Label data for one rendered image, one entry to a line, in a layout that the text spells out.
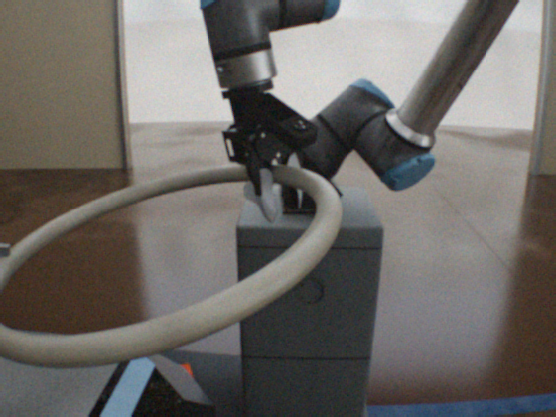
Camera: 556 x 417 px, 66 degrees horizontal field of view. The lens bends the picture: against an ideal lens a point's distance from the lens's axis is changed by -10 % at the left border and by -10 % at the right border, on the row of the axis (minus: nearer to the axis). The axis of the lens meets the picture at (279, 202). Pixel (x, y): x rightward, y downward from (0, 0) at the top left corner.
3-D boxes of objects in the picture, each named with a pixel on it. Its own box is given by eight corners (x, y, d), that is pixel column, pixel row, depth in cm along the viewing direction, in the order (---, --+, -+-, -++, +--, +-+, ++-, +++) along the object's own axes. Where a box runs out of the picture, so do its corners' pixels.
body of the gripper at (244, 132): (263, 151, 79) (247, 80, 75) (300, 153, 73) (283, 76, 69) (228, 166, 75) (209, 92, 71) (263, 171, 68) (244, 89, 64)
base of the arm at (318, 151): (287, 125, 145) (311, 104, 143) (327, 170, 149) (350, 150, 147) (289, 134, 126) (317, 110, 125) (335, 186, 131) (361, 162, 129)
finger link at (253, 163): (269, 191, 73) (267, 135, 72) (277, 193, 72) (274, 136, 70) (245, 196, 70) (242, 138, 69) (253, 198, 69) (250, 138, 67)
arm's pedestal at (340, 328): (244, 372, 194) (236, 180, 167) (360, 374, 192) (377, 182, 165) (229, 461, 146) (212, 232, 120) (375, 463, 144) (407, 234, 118)
